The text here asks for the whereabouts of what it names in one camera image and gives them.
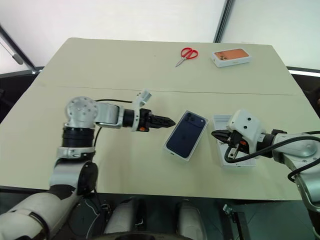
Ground open white phone box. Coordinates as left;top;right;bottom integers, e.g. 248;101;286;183
211;114;257;169

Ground black window frame post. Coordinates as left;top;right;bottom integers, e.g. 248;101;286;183
213;0;236;44

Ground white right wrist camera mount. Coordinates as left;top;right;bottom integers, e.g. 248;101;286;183
225;108;266;151

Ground metal table leg bracket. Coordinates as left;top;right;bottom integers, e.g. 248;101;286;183
221;203;252;240

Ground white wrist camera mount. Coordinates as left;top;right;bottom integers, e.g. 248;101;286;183
130;89;153;133
225;108;266;151

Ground red handled scissors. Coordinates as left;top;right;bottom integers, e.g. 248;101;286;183
174;46;199;68

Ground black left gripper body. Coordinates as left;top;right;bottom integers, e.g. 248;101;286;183
139;108;155;133

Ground white box with orange phone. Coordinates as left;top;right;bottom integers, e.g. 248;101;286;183
211;48;253;69

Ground white rounded robot body shell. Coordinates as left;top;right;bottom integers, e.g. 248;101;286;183
176;199;209;240
103;196;149;236

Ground thin wires under table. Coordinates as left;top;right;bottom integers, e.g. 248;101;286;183
81;192;112;240

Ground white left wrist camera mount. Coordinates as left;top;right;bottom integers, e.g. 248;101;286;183
130;89;153;133

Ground grey bar handle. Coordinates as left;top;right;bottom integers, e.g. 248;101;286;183
0;39;24;65

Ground black diagonal frame bar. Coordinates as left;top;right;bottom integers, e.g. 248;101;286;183
0;22;41;74

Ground dark blue smartphone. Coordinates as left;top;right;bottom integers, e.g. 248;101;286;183
165;110;207;159

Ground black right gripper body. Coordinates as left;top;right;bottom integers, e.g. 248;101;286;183
225;129;251;161

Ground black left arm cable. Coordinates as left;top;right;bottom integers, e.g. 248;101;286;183
92;98;134;151

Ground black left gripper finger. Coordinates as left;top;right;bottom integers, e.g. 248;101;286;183
151;121;177;129
151;114;176;124

